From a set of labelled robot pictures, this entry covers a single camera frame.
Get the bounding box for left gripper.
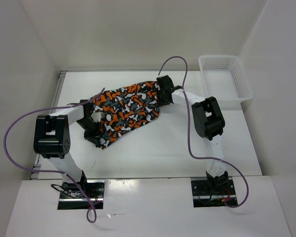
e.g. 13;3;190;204
76;118;102;147

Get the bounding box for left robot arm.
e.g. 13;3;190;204
34;100;101;198

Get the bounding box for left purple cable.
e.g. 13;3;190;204
3;87;107;223

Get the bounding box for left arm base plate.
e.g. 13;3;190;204
51;180;105;210

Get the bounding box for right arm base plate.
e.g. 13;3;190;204
190;177;238;208

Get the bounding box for white plastic basket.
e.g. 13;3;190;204
198;55;254;103

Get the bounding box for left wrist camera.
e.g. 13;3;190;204
91;112;104;122

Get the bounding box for orange camouflage shorts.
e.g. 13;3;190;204
94;81;160;149

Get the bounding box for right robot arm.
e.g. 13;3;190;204
157;76;228;195

